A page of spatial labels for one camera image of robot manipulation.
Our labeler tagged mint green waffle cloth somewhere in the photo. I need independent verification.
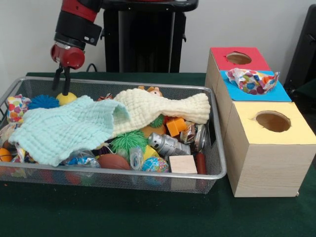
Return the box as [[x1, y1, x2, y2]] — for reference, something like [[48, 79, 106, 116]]
[[8, 95, 129, 167]]

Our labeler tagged plain wooden cube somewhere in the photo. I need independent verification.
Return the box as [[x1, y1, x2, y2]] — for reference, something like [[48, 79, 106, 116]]
[[169, 155, 198, 174]]

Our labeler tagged brown toy football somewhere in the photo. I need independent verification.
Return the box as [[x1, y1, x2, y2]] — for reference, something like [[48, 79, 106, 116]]
[[98, 154, 131, 171]]

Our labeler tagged black chair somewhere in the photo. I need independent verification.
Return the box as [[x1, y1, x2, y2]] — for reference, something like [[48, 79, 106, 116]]
[[283, 4, 316, 99]]

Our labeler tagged yellow ball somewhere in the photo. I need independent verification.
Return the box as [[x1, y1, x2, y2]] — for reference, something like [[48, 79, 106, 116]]
[[56, 92, 78, 106]]

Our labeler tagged blue spiky ball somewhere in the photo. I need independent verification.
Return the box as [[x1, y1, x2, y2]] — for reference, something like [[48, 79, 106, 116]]
[[27, 95, 60, 110]]

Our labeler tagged green spiky ball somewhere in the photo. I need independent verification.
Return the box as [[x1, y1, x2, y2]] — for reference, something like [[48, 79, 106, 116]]
[[111, 130, 148, 158]]

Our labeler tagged silver toy robot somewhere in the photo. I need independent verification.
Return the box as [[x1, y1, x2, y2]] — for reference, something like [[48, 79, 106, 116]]
[[148, 132, 191, 156]]

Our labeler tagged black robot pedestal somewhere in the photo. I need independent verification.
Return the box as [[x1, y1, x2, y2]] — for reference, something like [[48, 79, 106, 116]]
[[95, 0, 199, 73]]

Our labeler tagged cream waffle cloth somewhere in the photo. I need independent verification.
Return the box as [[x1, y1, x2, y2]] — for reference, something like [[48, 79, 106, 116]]
[[112, 89, 211, 138]]

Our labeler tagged polka dot cloth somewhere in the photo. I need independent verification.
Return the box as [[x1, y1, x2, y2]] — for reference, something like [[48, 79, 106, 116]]
[[6, 95, 32, 123], [225, 68, 281, 95]]

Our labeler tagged globe print ball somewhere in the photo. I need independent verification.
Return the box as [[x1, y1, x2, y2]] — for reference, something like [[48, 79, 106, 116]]
[[142, 156, 170, 173]]

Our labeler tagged silver mesh bin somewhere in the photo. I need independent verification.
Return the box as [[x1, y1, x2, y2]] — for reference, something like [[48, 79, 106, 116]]
[[0, 76, 228, 196]]

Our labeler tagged wooden box with three holes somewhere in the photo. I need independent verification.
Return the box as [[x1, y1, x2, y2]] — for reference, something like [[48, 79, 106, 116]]
[[204, 46, 316, 198]]

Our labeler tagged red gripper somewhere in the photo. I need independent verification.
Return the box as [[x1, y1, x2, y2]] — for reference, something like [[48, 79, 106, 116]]
[[50, 43, 86, 96]]

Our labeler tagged dark green tablecloth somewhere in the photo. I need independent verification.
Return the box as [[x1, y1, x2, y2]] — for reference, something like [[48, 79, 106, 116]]
[[0, 71, 316, 237]]

